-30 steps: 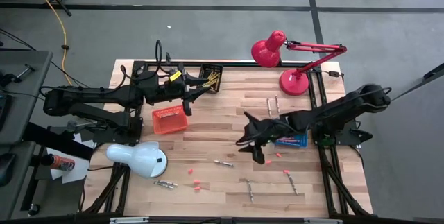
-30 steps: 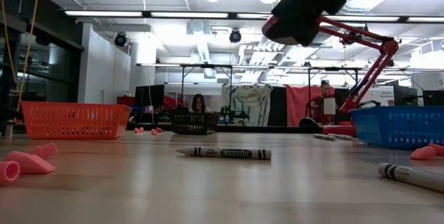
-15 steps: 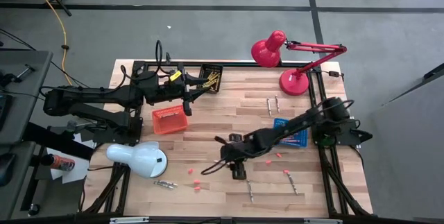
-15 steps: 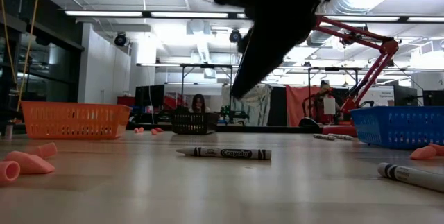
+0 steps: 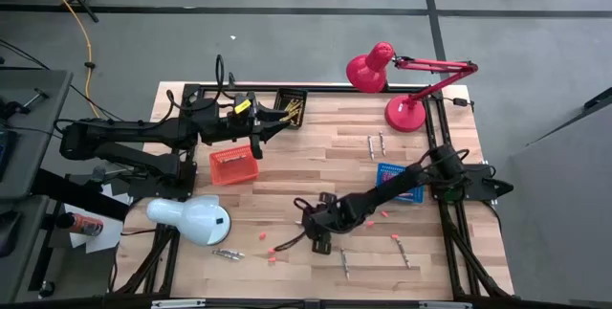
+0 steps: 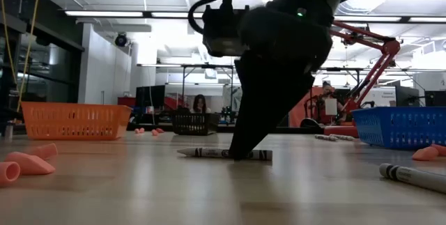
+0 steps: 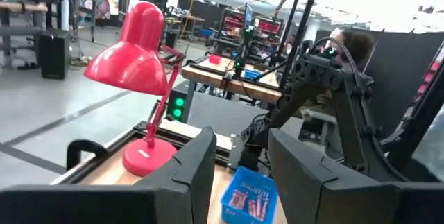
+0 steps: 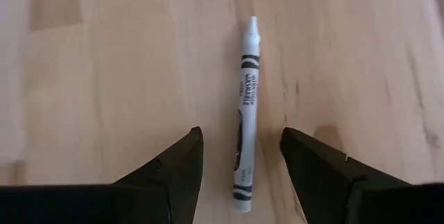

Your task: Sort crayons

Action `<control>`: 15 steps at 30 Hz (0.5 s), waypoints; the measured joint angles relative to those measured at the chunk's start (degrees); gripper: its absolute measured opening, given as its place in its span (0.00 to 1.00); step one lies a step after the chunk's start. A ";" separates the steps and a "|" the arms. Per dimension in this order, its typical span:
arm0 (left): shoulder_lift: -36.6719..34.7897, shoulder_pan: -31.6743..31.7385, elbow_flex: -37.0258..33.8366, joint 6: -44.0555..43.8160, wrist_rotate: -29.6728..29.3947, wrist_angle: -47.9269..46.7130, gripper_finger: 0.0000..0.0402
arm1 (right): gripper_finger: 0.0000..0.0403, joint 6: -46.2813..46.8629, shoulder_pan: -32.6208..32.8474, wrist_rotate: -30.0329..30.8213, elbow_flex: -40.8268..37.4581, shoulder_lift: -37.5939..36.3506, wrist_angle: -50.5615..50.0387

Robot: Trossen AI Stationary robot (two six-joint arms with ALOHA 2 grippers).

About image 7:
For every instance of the wooden bench table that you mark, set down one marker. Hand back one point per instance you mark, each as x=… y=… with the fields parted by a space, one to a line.
x=21 y=8

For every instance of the black distant robot arm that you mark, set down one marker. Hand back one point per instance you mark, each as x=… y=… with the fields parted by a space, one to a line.
x=241 y=54

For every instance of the black slanted frame post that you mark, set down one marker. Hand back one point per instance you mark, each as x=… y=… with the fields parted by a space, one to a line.
x=421 y=120

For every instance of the blue plastic basket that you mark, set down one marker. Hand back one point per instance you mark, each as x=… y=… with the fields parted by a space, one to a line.
x=256 y=184

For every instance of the grey plastic sheet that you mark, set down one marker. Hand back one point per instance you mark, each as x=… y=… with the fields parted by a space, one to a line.
x=431 y=144

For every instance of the red desk lamp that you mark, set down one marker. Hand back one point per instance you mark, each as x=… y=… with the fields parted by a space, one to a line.
x=133 y=64

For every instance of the black table clamp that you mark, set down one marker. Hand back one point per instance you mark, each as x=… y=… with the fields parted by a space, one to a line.
x=85 y=146

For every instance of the black aluminium table frame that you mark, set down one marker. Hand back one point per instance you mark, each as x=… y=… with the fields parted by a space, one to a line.
x=194 y=132

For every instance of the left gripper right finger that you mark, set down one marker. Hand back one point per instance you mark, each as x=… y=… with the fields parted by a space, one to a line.
x=329 y=196

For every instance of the black partition panel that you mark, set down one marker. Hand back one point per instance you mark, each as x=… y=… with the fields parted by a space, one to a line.
x=399 y=75

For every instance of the small blue basket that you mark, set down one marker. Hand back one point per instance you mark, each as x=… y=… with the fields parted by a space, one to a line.
x=252 y=74

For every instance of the wooden work table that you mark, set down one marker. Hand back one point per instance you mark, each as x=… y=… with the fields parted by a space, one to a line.
x=243 y=87

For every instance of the black floor cabinet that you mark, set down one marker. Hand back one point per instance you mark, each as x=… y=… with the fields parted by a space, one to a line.
x=54 y=54

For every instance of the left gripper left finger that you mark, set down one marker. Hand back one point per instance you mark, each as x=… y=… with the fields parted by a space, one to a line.
x=166 y=196

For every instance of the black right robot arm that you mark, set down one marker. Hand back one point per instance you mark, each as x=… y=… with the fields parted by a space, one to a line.
x=347 y=106

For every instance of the black frame pole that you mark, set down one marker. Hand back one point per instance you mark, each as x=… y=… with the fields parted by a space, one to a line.
x=290 y=16
x=301 y=23

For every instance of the black computer tower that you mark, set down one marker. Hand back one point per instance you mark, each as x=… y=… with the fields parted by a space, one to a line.
x=178 y=101

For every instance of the small red basket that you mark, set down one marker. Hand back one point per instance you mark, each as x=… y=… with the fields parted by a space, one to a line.
x=215 y=59

